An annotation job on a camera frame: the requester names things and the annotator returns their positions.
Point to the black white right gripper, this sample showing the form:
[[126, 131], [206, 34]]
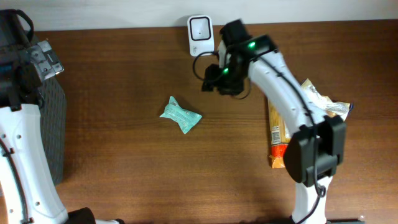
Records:
[[212, 73]]

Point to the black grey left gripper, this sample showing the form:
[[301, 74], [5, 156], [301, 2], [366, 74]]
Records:
[[45, 56]]

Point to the mint green tissue packet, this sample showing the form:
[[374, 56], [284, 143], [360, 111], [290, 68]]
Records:
[[184, 118]]

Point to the red orange pasta packet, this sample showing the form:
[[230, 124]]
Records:
[[280, 137]]

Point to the yellow white snack bag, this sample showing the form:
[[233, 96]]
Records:
[[332, 108]]

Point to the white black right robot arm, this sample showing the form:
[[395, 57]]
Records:
[[318, 140]]

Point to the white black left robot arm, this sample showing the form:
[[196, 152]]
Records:
[[27, 185]]

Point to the white barcode scanner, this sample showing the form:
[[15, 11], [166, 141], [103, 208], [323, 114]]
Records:
[[200, 35]]

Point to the grey plastic shopping basket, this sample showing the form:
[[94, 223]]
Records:
[[53, 109]]

